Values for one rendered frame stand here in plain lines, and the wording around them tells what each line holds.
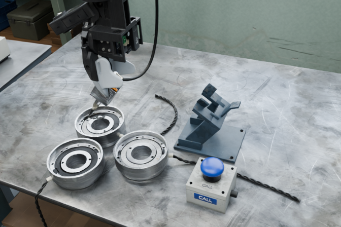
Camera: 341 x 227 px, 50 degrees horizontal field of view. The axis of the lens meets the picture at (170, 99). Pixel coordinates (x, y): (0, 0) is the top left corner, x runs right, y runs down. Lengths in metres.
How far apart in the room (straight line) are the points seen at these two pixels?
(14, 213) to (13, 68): 0.55
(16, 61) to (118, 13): 0.89
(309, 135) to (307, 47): 1.51
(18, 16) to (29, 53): 1.15
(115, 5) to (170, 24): 1.88
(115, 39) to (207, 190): 0.29
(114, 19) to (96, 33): 0.04
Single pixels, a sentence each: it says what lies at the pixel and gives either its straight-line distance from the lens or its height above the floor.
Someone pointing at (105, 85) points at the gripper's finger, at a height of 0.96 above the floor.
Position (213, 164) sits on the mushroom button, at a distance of 0.62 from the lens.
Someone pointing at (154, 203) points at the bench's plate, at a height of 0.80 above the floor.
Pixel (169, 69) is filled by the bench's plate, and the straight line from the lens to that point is 1.00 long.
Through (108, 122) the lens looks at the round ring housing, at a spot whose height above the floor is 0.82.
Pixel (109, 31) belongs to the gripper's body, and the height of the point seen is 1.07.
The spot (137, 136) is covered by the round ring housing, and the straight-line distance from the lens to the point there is 0.75.
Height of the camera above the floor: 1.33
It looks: 36 degrees down
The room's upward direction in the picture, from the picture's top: 4 degrees counter-clockwise
